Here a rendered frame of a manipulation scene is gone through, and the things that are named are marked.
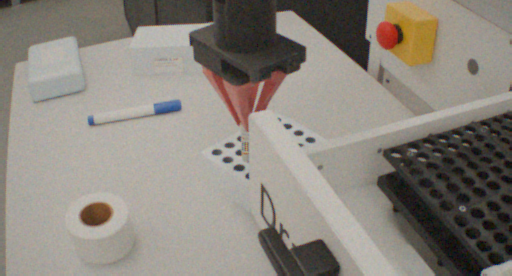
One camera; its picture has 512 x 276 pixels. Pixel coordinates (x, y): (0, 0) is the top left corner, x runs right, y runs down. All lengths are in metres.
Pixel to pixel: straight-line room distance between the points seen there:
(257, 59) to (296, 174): 0.13
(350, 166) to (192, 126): 0.30
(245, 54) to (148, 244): 0.22
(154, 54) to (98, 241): 0.39
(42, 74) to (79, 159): 0.19
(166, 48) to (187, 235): 0.36
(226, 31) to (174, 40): 0.38
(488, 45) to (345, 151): 0.27
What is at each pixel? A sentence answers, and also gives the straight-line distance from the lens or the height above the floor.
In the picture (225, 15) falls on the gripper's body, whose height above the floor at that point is 0.99.
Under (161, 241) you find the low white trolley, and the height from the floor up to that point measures 0.76.
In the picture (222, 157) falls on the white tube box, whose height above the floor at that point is 0.80.
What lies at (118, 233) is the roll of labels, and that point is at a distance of 0.50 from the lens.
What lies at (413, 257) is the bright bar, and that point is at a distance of 0.41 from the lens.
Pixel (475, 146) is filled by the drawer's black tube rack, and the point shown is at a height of 0.90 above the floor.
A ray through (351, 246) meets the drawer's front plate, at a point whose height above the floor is 0.93.
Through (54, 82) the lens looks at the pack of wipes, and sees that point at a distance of 0.80.
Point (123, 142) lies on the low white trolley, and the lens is 0.67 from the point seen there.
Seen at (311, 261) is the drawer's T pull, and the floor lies 0.91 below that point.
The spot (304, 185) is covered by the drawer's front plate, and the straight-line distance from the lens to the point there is 0.33.
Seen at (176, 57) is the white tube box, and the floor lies 0.79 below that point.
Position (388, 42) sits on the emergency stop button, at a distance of 0.68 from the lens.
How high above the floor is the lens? 1.15
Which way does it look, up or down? 35 degrees down
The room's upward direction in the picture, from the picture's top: straight up
